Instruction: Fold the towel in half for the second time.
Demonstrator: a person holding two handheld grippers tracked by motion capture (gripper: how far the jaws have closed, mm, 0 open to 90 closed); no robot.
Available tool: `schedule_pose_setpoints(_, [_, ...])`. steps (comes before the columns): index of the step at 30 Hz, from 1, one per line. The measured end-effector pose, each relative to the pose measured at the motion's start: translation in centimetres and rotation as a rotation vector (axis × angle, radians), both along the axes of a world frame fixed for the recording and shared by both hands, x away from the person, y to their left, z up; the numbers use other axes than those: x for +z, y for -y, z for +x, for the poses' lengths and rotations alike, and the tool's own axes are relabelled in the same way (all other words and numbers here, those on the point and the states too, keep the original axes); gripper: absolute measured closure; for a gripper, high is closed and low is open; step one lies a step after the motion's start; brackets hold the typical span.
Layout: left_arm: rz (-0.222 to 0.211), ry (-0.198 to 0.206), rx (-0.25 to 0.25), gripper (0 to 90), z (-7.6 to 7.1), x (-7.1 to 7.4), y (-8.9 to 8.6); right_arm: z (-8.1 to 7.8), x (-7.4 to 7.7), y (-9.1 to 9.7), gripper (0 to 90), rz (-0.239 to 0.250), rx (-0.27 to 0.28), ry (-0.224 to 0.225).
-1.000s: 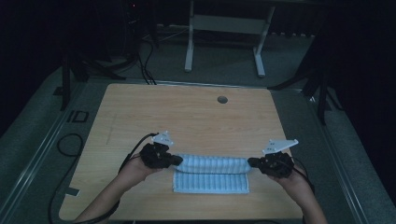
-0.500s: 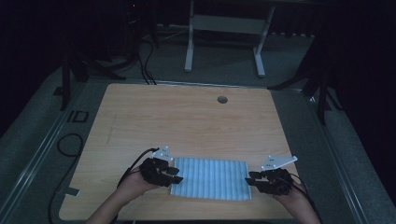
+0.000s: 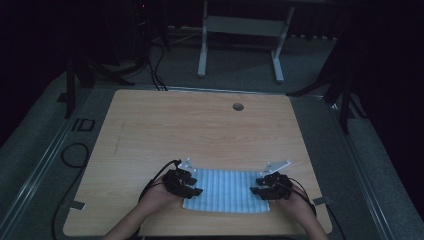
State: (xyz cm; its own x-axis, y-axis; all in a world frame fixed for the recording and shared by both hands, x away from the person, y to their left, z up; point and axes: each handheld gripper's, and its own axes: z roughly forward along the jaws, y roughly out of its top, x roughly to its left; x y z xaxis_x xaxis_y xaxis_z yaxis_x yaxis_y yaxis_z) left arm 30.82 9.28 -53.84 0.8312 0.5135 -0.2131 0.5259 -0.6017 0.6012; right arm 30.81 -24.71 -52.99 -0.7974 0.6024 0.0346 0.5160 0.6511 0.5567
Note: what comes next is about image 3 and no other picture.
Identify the blue striped towel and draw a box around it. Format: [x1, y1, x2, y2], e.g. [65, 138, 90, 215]
[182, 168, 271, 214]

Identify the person's left hand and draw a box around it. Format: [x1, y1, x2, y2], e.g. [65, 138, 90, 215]
[142, 177, 184, 215]

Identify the white desk frame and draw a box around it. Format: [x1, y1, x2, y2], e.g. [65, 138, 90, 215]
[197, 0, 296, 84]

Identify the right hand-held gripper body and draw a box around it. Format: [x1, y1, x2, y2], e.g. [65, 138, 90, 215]
[259, 160, 295, 201]

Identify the right hand-held gripper cable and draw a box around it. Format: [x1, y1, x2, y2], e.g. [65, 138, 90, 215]
[288, 178, 348, 240]

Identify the left hand-held gripper cable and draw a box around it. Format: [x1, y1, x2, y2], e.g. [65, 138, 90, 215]
[51, 159, 183, 240]

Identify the black cables bundle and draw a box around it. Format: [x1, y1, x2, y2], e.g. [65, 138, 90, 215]
[146, 43, 169, 92]

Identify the black metal stand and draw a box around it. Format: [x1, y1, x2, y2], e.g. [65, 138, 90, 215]
[286, 66, 368, 135]
[64, 49, 134, 119]

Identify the dark equipment rack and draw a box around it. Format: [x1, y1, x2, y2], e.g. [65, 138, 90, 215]
[131, 0, 153, 68]

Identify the hand-held gripper cable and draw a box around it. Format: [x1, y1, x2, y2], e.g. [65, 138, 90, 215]
[51, 159, 183, 240]
[288, 178, 348, 240]

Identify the metal floor rail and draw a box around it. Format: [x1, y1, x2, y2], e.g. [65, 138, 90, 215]
[328, 99, 398, 240]
[0, 89, 91, 240]

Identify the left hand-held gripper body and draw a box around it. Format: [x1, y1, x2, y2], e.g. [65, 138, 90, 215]
[162, 158, 198, 199]

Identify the black looped floor cable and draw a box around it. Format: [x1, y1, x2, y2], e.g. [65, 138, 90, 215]
[60, 142, 90, 169]

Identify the person's right hand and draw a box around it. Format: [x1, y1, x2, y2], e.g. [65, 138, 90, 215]
[277, 185, 316, 221]

